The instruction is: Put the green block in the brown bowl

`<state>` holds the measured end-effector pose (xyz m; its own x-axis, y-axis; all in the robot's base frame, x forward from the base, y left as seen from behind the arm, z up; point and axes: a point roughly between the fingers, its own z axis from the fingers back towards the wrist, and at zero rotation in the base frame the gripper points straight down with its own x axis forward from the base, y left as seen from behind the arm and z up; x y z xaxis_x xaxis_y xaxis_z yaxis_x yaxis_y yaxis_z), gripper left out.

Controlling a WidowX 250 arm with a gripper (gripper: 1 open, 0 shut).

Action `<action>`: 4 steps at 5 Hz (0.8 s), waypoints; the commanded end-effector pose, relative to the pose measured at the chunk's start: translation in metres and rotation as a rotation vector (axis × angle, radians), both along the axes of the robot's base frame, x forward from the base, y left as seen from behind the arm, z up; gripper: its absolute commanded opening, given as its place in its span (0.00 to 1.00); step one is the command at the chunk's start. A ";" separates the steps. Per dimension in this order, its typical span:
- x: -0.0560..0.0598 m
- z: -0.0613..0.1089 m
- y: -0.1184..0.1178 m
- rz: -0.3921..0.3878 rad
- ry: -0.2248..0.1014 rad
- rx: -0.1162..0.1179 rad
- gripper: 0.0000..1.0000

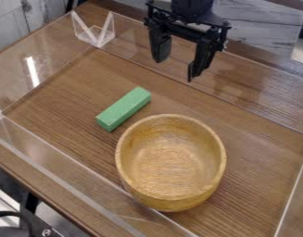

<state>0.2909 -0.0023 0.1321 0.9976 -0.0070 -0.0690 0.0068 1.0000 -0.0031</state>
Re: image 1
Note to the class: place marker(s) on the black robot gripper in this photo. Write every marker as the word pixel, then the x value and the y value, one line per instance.
pixel 188 19

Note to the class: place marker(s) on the green rectangular block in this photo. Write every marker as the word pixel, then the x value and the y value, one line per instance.
pixel 118 113

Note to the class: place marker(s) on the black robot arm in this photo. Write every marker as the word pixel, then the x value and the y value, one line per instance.
pixel 189 20

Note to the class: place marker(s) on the brown wooden bowl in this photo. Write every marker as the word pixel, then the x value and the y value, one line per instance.
pixel 172 160

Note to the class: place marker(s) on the clear acrylic corner bracket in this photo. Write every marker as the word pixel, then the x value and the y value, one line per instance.
pixel 94 35

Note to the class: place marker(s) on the clear acrylic tray wall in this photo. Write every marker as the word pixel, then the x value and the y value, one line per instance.
pixel 85 196

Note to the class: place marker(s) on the black metal table bracket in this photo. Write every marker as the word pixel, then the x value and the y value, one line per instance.
pixel 41 228

